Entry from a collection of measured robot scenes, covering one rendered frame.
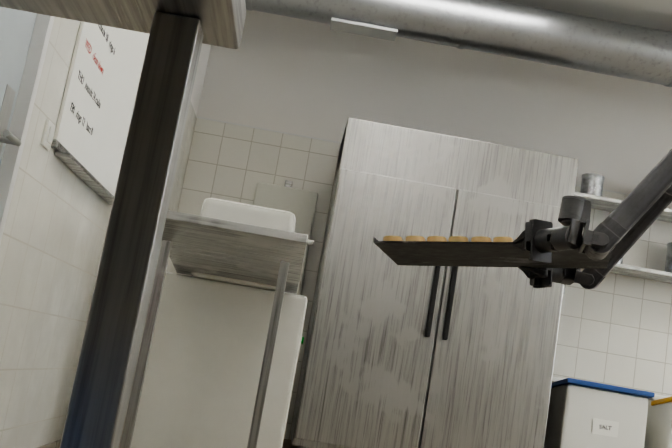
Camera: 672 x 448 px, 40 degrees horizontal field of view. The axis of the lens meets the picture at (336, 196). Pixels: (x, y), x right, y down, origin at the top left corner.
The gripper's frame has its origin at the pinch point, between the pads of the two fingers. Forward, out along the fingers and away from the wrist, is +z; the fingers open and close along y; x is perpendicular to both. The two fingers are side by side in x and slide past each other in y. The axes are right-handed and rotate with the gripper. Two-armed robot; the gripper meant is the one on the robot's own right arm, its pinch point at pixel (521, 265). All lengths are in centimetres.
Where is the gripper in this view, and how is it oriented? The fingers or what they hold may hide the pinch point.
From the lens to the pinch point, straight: 275.8
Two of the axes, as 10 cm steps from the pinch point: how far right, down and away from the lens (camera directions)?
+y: 0.8, -9.7, 2.2
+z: -8.4, -1.9, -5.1
